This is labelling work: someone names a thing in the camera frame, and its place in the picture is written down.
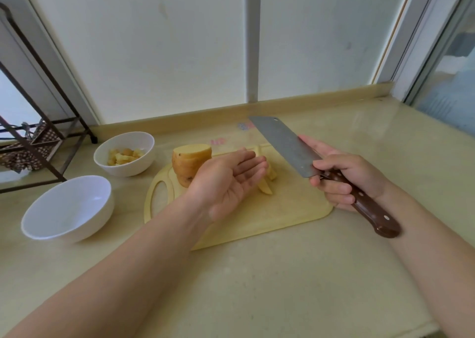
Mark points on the person's right hand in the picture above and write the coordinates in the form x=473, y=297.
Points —
x=356, y=172

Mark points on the person's left hand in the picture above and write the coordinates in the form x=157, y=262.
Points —
x=219, y=185

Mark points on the person's left fingers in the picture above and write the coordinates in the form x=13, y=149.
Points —
x=252, y=165

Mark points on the person's right thumb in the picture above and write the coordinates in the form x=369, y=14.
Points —
x=328, y=165

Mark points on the person's right forearm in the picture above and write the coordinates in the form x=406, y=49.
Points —
x=434, y=245

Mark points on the person's left forearm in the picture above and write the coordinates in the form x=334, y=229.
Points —
x=111, y=274

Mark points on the cut potato strip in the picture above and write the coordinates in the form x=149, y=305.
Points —
x=272, y=171
x=265, y=187

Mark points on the pale yellow cutting board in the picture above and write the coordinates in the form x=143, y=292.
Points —
x=282, y=204

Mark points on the halved potato with skin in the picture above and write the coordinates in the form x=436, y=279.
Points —
x=187, y=161

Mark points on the white bowl with potato pieces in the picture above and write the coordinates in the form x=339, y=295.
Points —
x=128, y=167

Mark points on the diced potato pieces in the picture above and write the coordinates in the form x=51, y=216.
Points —
x=122, y=156

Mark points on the glass sliding door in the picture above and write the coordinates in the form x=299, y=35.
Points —
x=449, y=70

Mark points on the empty white bowl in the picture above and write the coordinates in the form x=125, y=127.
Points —
x=70, y=208

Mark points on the brown patterned cloth basket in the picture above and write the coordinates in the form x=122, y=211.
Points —
x=40, y=143

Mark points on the dark metal rack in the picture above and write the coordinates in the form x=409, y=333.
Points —
x=44, y=70

